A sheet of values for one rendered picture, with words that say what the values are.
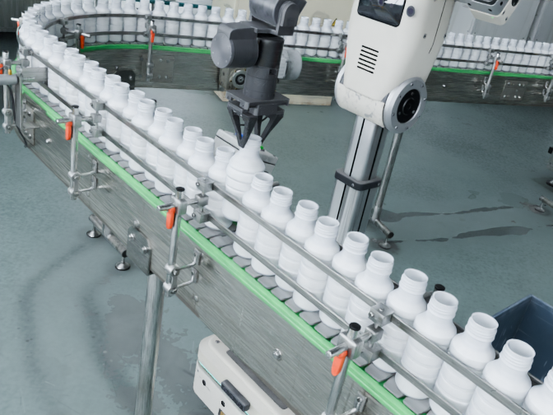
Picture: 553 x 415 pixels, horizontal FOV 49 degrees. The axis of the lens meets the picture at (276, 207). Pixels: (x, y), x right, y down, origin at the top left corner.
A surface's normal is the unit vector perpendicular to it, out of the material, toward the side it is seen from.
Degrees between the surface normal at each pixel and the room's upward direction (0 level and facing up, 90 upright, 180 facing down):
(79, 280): 0
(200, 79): 90
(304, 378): 90
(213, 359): 31
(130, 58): 90
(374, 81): 90
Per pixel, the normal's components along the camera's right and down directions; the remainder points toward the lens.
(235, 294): -0.75, 0.18
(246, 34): 0.63, 0.47
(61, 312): 0.17, -0.88
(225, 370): -0.24, -0.66
